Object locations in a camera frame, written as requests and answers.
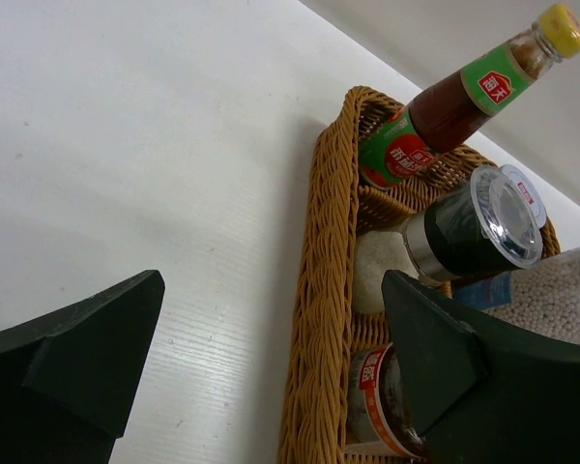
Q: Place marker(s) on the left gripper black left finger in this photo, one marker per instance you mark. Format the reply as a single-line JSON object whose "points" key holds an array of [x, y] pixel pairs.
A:
{"points": [[68, 379]]}

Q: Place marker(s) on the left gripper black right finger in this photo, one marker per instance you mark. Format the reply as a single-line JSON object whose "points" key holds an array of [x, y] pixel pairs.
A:
{"points": [[481, 390]]}

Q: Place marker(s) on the orange label white lid jar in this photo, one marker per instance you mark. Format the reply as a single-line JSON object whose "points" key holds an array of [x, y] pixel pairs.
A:
{"points": [[379, 421]]}

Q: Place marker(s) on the white peppercorn jar blue label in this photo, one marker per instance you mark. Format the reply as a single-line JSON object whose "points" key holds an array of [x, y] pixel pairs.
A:
{"points": [[544, 300]]}

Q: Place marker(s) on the clear lid salt grinder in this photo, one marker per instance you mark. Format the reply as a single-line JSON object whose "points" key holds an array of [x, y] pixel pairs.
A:
{"points": [[485, 226]]}

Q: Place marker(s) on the red sauce bottle yellow cap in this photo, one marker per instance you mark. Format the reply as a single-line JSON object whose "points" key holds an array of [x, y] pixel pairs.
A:
{"points": [[444, 115]]}

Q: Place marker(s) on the brown wicker divided basket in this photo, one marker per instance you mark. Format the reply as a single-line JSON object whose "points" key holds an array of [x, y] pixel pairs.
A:
{"points": [[326, 332]]}

